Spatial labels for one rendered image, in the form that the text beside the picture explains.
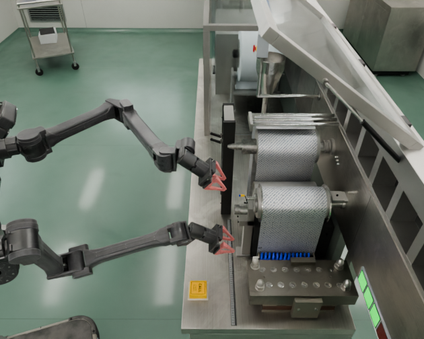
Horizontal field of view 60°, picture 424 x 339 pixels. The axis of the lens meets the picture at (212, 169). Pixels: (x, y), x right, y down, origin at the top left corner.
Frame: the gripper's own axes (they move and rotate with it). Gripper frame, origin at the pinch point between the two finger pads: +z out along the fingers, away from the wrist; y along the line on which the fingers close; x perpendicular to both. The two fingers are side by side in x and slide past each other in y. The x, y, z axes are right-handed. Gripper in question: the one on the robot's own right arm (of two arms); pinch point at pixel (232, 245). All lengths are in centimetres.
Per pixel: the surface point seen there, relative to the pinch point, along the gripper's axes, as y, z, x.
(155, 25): -554, -41, -144
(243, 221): -6.9, 0.6, 7.7
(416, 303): 45, 19, 52
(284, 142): -26.4, 1.5, 38.0
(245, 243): -7.5, 10.0, -4.1
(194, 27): -554, 19, -113
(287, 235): 0.3, 14.9, 16.7
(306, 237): 0.3, 21.9, 19.5
